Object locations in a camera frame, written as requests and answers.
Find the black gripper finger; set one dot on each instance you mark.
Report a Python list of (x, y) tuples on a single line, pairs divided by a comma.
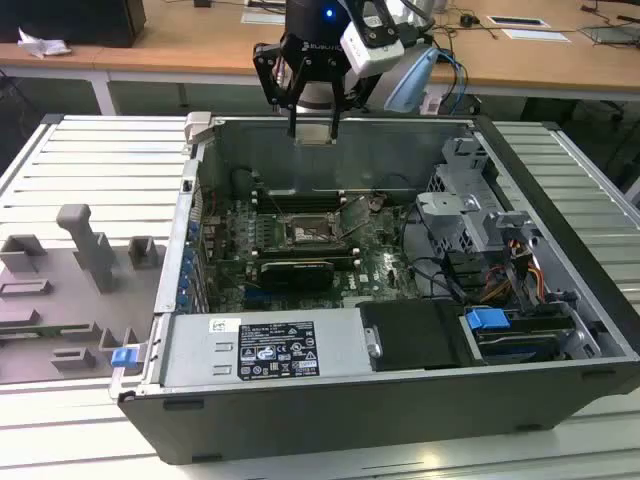
[(336, 110), (270, 75)]

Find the silver CPU plate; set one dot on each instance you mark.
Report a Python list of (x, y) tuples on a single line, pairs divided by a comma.
[(314, 135)]

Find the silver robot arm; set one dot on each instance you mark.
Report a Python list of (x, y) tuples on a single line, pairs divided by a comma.
[(315, 97)]

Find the CPU socket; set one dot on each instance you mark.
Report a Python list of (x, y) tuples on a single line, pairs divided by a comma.
[(300, 242)]

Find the black RAM slot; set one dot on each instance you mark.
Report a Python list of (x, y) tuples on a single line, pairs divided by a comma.
[(305, 260)]

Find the wooden desk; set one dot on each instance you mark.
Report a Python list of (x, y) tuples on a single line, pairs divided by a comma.
[(200, 45)]

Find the pale blue teach pendant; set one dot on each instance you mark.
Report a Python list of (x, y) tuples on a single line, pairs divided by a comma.
[(410, 82)]

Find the small white box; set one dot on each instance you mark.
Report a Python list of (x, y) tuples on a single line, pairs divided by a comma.
[(431, 104)]

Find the green motherboard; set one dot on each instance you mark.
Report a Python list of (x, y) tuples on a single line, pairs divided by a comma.
[(380, 260)]

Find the small black desk device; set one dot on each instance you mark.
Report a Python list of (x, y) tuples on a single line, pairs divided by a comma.
[(469, 20)]

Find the metal drive cage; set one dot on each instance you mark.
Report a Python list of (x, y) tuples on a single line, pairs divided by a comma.
[(460, 215)]

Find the black graphics card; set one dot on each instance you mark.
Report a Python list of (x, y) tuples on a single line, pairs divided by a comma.
[(300, 277)]

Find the black box on desk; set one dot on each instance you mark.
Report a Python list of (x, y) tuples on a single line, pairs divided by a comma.
[(75, 20)]

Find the crumpled white paper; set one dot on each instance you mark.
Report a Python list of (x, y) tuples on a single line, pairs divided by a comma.
[(42, 44)]

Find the black plastic shroud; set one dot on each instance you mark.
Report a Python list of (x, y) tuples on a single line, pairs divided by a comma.
[(415, 335)]

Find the hard disk in blue carrier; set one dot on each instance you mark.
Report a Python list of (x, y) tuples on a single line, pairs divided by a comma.
[(487, 319)]

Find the silver power supply unit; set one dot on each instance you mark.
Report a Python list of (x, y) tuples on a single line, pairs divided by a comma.
[(195, 350)]

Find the black office chair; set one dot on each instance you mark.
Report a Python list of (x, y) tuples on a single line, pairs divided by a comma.
[(620, 150)]

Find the grey parts rack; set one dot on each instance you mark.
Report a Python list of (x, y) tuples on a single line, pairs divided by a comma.
[(60, 280)]

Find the black open PC case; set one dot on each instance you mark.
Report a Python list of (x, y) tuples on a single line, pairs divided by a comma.
[(350, 420)]

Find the blue case latch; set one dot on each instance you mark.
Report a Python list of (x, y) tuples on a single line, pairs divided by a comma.
[(124, 357)]

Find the green RAM stick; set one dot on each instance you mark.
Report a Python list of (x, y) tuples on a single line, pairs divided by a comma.
[(30, 331)]

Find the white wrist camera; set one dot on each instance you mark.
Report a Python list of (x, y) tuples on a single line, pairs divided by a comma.
[(375, 57)]

